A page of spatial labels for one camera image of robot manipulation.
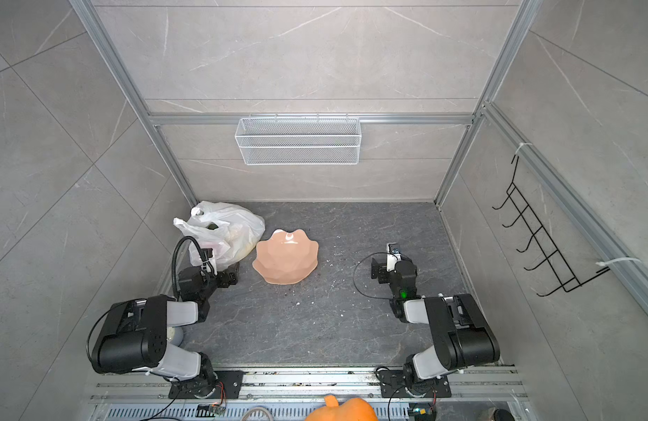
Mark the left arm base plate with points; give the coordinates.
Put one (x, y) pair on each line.
(225, 383)

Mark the pink scalloped bowl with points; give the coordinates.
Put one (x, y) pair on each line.
(286, 258)

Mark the white plastic bag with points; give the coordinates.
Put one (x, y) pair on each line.
(228, 232)

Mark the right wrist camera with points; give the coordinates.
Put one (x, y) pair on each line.
(393, 256)

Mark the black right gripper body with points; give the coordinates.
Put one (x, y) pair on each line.
(386, 277)

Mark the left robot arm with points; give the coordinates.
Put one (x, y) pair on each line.
(133, 333)

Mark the black wire hook rack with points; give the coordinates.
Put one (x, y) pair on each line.
(541, 239)

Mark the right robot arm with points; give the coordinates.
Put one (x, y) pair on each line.
(461, 336)

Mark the orange pumpkin toy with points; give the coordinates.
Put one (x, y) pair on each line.
(355, 409)

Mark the white wire mesh basket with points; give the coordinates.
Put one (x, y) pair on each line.
(278, 141)

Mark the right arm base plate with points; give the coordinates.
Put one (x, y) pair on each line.
(395, 384)

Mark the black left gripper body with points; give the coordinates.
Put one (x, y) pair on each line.
(213, 283)

